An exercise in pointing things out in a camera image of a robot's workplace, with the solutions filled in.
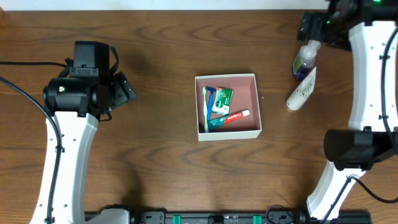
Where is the red green toothpaste tube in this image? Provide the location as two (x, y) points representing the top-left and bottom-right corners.
(208, 110), (250, 131)

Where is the green white soap packet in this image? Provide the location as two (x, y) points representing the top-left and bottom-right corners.
(211, 87), (234, 115)

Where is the white square cardboard box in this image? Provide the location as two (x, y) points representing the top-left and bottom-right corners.
(195, 73), (262, 141)

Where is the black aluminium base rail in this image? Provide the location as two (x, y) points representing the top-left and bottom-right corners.
(84, 203), (373, 224)

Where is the blue disposable razor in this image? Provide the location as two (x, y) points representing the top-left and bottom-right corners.
(205, 86), (216, 120)

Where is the white floral lotion tube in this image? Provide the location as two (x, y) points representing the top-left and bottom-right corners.
(285, 67), (317, 112)

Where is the clear blue soap pump bottle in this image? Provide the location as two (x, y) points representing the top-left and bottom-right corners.
(292, 40), (321, 80)

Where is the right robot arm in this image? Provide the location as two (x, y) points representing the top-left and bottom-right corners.
(294, 0), (397, 223)

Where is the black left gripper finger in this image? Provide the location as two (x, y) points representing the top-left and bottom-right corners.
(114, 72), (136, 101)
(111, 80), (128, 109)

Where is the green white toothbrush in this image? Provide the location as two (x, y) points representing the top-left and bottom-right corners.
(202, 86), (209, 133)

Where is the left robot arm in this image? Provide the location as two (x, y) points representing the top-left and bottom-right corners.
(31, 41), (136, 224)

